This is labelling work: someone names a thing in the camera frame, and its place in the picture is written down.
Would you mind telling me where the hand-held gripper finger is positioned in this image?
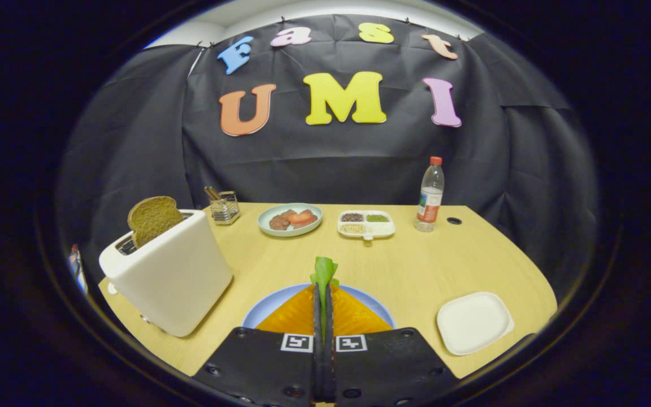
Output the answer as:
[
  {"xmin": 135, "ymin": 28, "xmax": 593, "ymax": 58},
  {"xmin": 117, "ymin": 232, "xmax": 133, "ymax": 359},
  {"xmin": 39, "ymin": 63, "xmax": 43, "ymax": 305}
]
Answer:
[
  {"xmin": 193, "ymin": 283, "xmax": 326, "ymax": 407},
  {"xmin": 324, "ymin": 284, "xmax": 462, "ymax": 407}
]

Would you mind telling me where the green lettuce leaf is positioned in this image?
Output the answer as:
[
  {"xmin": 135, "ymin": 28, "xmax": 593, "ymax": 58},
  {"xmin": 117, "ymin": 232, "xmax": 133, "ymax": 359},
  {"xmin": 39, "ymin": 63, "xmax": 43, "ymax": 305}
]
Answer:
[{"xmin": 310, "ymin": 256, "xmax": 339, "ymax": 341}]

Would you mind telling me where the brown bread slice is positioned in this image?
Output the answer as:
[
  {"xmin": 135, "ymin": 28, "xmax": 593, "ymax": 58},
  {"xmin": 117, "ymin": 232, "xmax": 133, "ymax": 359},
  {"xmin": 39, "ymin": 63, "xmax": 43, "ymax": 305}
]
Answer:
[{"xmin": 127, "ymin": 196, "xmax": 185, "ymax": 249}]

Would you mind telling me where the blue round plate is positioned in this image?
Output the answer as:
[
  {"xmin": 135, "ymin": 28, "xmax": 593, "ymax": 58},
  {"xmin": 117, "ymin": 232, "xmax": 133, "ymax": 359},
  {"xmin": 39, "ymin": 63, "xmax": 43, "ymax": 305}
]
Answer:
[{"xmin": 242, "ymin": 283, "xmax": 397, "ymax": 330}]

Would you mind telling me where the pale green round plate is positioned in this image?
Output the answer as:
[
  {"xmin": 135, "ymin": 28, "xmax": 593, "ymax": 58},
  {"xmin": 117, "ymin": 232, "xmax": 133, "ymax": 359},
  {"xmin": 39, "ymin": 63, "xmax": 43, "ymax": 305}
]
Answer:
[{"xmin": 257, "ymin": 203, "xmax": 324, "ymax": 237}]

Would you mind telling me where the white sectioned seasoning dish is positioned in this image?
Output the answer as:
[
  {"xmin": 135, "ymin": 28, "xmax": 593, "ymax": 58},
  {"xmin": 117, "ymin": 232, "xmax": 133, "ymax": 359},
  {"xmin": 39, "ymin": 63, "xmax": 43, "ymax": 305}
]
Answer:
[{"xmin": 337, "ymin": 210, "xmax": 396, "ymax": 241}]

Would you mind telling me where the white square plate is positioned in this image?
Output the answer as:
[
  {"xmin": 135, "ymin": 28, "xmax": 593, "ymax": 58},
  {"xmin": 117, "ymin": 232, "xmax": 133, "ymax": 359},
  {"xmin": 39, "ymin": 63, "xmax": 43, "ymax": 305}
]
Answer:
[{"xmin": 436, "ymin": 292, "xmax": 515, "ymax": 356}]

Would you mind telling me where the white toaster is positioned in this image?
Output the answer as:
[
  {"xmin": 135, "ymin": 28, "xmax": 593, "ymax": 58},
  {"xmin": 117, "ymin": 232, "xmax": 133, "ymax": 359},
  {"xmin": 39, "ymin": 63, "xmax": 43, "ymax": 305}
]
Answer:
[{"xmin": 98, "ymin": 209, "xmax": 234, "ymax": 338}]

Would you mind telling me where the clear bottle red label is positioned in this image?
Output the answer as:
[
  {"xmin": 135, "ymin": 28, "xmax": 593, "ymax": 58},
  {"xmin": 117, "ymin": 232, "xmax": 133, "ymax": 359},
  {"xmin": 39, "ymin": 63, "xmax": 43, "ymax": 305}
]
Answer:
[{"xmin": 414, "ymin": 156, "xmax": 445, "ymax": 233}]

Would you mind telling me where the black backdrop cloth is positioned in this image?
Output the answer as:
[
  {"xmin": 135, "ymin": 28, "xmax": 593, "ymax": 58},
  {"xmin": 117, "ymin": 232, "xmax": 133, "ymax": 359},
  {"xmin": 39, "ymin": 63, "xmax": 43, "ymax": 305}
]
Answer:
[{"xmin": 57, "ymin": 14, "xmax": 600, "ymax": 300}]

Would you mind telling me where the red white blue object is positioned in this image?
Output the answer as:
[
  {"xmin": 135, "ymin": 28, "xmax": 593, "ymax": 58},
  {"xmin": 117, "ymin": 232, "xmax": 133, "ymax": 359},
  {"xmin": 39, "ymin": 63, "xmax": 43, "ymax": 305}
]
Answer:
[{"xmin": 68, "ymin": 244, "xmax": 89, "ymax": 295}]

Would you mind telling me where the wire utensil holder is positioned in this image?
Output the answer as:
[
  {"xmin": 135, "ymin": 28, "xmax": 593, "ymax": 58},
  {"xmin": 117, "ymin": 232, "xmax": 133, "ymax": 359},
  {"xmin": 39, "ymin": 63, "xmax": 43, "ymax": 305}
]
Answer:
[{"xmin": 209, "ymin": 191, "xmax": 241, "ymax": 226}]

